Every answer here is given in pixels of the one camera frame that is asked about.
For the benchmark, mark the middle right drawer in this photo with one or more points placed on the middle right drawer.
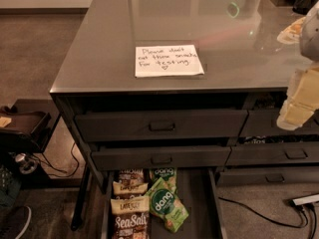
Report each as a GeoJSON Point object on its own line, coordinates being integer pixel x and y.
{"type": "Point", "coordinates": [274, 153]}

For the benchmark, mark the green dang rice chip bag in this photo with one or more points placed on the green dang rice chip bag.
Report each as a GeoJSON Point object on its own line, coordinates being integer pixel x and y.
{"type": "Point", "coordinates": [166, 205]}

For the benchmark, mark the top right drawer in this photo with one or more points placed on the top right drawer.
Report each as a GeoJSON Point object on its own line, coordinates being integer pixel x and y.
{"type": "Point", "coordinates": [263, 123]}

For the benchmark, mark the bottom right drawer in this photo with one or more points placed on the bottom right drawer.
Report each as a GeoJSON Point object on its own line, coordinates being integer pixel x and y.
{"type": "Point", "coordinates": [273, 175]}

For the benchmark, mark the white power strip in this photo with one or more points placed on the white power strip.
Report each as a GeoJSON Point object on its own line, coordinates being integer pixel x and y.
{"type": "Point", "coordinates": [306, 199]}

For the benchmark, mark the front Late July chip bag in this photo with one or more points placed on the front Late July chip bag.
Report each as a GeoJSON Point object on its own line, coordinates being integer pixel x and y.
{"type": "Point", "coordinates": [131, 218]}

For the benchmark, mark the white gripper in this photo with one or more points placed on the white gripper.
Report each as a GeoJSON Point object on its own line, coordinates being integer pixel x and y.
{"type": "Point", "coordinates": [311, 37]}

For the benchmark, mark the dark side tray table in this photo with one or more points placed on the dark side tray table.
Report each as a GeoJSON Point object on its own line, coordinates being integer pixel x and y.
{"type": "Point", "coordinates": [31, 126]}

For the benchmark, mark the teal mesh basket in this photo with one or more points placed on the teal mesh basket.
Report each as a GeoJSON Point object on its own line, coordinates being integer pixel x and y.
{"type": "Point", "coordinates": [9, 187]}

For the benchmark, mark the open bottom left drawer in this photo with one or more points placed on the open bottom left drawer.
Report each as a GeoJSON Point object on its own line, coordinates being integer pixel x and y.
{"type": "Point", "coordinates": [197, 191]}

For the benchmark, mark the middle left drawer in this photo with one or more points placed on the middle left drawer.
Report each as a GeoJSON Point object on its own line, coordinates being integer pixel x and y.
{"type": "Point", "coordinates": [167, 156]}

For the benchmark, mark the silver round metal object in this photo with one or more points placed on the silver round metal object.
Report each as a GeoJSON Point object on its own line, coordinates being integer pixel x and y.
{"type": "Point", "coordinates": [26, 164]}

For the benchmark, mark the late july chip bag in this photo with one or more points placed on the late july chip bag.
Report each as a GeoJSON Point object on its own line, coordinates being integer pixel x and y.
{"type": "Point", "coordinates": [131, 176]}
{"type": "Point", "coordinates": [129, 191]}
{"type": "Point", "coordinates": [131, 218]}

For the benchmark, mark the white handwritten paper note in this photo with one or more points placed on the white handwritten paper note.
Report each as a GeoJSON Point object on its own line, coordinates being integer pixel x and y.
{"type": "Point", "coordinates": [164, 61]}

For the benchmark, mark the middle Late July chip bag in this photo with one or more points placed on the middle Late July chip bag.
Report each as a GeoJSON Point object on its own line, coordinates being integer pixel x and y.
{"type": "Point", "coordinates": [129, 191]}

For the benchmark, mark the dark shoe white sole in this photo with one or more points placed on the dark shoe white sole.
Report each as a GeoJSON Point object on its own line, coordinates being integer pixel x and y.
{"type": "Point", "coordinates": [16, 223]}

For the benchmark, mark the top left drawer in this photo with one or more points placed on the top left drawer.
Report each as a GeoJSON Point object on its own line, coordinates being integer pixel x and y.
{"type": "Point", "coordinates": [152, 125]}

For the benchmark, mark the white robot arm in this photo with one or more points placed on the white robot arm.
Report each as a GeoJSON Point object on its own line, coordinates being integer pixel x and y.
{"type": "Point", "coordinates": [305, 33]}

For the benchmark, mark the rear Late July chip bag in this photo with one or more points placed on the rear Late July chip bag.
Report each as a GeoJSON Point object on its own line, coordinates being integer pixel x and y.
{"type": "Point", "coordinates": [131, 176]}

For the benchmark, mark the dark grey drawer cabinet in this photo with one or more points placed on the dark grey drawer cabinet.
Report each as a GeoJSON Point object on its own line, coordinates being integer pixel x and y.
{"type": "Point", "coordinates": [192, 84]}

